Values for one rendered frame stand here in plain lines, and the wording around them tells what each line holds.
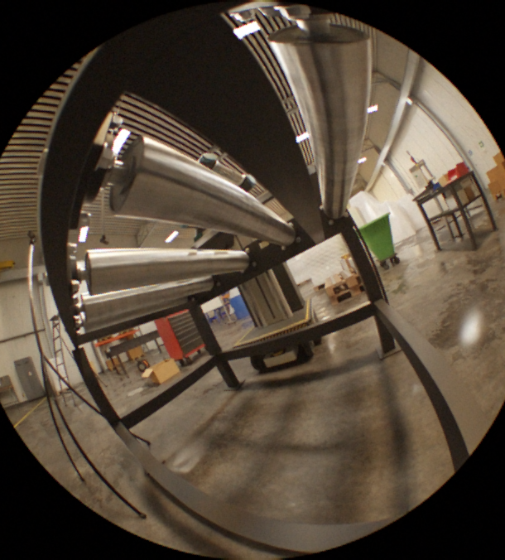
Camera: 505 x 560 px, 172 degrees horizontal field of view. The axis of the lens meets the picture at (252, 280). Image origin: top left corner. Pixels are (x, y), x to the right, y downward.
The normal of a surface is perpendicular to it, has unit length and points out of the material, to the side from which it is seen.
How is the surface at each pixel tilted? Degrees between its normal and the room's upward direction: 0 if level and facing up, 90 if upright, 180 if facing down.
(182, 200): 154
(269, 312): 90
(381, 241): 100
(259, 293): 90
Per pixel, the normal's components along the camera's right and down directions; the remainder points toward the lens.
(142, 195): 0.60, 0.78
